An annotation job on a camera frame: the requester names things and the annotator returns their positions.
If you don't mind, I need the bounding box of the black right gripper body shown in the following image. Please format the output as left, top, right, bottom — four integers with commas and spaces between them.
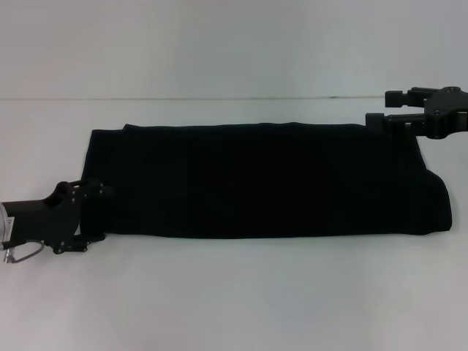
423, 86, 468, 140

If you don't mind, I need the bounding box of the left arm cable with connector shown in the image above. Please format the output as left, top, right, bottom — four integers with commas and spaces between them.
0, 241, 45, 264

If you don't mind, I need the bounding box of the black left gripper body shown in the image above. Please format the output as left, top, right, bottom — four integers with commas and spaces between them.
0, 179, 87, 256

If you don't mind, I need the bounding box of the black t-shirt with FREE print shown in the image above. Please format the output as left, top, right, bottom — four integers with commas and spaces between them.
78, 122, 454, 241

